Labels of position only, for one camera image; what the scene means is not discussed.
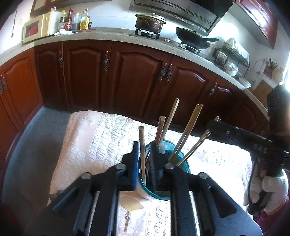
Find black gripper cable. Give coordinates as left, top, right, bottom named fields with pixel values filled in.
left=246, top=158, right=259, bottom=207

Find person's right hand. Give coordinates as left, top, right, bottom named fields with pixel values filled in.
left=249, top=169, right=290, bottom=214

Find group of condiment bottles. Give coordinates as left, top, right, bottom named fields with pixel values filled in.
left=58, top=8, right=93, bottom=31

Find wooden upper cabinets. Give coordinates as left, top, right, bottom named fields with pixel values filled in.
left=29, top=0, right=112, bottom=17

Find speckled stone countertop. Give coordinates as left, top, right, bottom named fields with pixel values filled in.
left=0, top=27, right=270, bottom=121

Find white quilted tablecloth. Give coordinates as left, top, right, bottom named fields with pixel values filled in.
left=49, top=110, right=253, bottom=236

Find brown bamboo chopstick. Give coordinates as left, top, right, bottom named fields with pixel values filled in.
left=139, top=126, right=147, bottom=180

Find red wooden wall cabinet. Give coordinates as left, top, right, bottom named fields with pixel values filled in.
left=234, top=0, right=279, bottom=49

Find light bamboo chopstick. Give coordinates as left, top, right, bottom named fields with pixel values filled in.
left=175, top=116, right=220, bottom=163
left=179, top=118, right=221, bottom=166

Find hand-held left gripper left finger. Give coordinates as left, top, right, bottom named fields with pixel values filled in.
left=23, top=141, right=140, bottom=236

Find white countertop appliance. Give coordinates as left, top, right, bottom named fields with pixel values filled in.
left=49, top=11, right=63, bottom=34

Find dark wooden base cabinets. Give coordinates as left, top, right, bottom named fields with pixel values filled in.
left=0, top=40, right=270, bottom=173

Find round woven basket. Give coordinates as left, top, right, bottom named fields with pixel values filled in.
left=272, top=67, right=285, bottom=83

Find patterned ceramic bowl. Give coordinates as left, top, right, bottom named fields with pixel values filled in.
left=223, top=61, right=238, bottom=76

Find person's right forearm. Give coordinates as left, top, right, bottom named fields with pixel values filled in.
left=257, top=200, right=290, bottom=233

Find teal rimmed white utensil holder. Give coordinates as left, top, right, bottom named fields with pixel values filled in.
left=135, top=139, right=191, bottom=201

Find black wok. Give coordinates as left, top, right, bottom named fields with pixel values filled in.
left=175, top=27, right=219, bottom=50

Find wooden cutting board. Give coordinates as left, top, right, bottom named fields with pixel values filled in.
left=252, top=79, right=273, bottom=102

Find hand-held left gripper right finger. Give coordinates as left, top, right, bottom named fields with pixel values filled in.
left=150, top=142, right=263, bottom=236

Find dark lidded cooking pot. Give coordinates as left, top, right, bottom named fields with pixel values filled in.
left=135, top=13, right=167, bottom=33

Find wall chopstick holder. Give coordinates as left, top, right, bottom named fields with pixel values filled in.
left=263, top=56, right=279, bottom=78

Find gas stove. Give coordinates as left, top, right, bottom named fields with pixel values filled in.
left=126, top=28, right=202, bottom=55

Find cream microwave oven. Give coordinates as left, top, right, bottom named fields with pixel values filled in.
left=23, top=13, right=53, bottom=43

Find bunch of wooden chopsticks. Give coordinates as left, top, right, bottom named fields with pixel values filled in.
left=155, top=98, right=204, bottom=162

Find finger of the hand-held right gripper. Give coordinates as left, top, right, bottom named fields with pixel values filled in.
left=207, top=120, right=252, bottom=148

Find black dish rack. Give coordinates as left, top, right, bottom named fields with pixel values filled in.
left=213, top=38, right=251, bottom=76

